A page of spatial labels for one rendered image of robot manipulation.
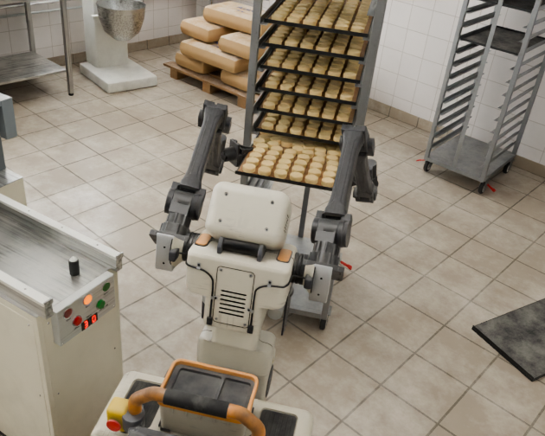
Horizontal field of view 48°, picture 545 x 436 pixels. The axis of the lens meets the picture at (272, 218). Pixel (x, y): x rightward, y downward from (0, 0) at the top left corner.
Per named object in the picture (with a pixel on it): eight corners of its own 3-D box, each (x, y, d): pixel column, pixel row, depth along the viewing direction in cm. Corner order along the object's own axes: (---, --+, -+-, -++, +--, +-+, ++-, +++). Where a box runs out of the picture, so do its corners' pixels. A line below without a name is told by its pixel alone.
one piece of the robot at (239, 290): (278, 456, 178) (309, 274, 153) (156, 426, 183) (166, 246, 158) (292, 398, 202) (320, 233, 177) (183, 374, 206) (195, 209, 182)
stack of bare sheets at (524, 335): (546, 299, 347) (548, 295, 345) (608, 345, 319) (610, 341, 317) (471, 329, 319) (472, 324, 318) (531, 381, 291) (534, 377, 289)
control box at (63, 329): (53, 342, 189) (48, 308, 182) (108, 302, 207) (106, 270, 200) (61, 347, 188) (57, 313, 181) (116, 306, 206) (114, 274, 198)
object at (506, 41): (494, 26, 451) (495, 24, 451) (548, 40, 431) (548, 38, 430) (459, 40, 411) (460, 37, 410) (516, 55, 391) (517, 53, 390)
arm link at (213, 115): (203, 87, 195) (234, 95, 195) (201, 113, 207) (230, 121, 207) (163, 205, 173) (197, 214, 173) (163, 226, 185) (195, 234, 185)
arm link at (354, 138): (339, 112, 191) (371, 115, 188) (343, 139, 202) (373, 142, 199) (309, 234, 169) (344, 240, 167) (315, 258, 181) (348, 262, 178)
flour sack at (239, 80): (252, 96, 539) (253, 80, 531) (217, 83, 560) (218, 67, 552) (299, 79, 589) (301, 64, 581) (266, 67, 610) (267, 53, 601)
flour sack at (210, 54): (176, 54, 570) (176, 39, 562) (208, 47, 599) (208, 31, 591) (234, 76, 535) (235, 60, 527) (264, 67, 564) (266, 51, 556)
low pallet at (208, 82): (163, 73, 599) (163, 62, 593) (220, 59, 653) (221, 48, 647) (253, 112, 537) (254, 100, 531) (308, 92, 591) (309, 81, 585)
